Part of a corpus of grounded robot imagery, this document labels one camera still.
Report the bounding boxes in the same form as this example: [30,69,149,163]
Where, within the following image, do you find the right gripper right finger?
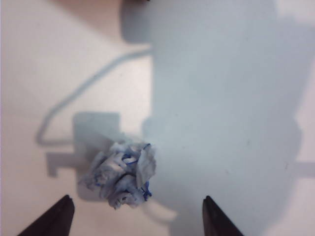
[202,195,244,236]

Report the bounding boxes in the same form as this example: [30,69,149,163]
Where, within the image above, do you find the crumpled white blue paper ball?
[78,139,158,210]

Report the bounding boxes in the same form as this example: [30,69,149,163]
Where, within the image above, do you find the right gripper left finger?
[16,194,75,236]

